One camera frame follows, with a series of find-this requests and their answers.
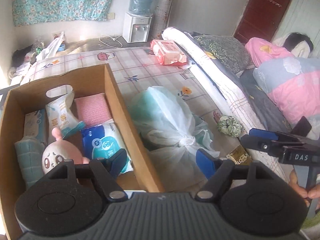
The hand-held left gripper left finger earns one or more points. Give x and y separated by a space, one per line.
117 161

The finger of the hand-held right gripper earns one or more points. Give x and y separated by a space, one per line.
262 133
260 143

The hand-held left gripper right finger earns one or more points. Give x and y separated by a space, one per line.
205 162

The gold tissue pack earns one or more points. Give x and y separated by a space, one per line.
238 156

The blue wet wipes pack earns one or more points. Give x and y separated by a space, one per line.
100 140

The green scrunchie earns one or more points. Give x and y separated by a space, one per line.
228 126

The pink sponge cloth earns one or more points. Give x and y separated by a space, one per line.
92 110

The pink plush toy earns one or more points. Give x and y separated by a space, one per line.
57 155

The brown cardboard box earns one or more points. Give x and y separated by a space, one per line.
117 100

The translucent white plastic bag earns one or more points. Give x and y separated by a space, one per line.
160 115

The white soft pouch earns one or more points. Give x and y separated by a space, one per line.
60 115

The blue checked cloth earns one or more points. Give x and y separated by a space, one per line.
27 160

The white blue tissue box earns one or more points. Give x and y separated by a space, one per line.
33 125

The person's right hand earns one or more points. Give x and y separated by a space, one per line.
298 187

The pink blue quilt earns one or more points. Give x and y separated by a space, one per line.
287 85

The rolled white quilt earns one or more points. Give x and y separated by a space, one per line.
225 80

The fuzzy green beige clothing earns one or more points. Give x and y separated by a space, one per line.
312 223

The green leaf print pillow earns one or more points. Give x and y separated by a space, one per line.
222 51

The checked printed bed sheet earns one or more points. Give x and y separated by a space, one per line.
150 72

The pink wet wipes pack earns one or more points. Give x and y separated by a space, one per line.
170 51

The dark red door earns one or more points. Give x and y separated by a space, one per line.
265 7

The white water dispenser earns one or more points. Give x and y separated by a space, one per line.
136 27

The black cloth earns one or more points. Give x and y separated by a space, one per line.
22 56

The rolled patterned floor mat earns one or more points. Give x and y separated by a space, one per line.
163 10

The white wall hook rack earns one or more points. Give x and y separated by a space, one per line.
270 0

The wall socket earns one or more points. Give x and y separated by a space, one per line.
111 16

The teal floral wall cloth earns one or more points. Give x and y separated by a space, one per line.
62 0

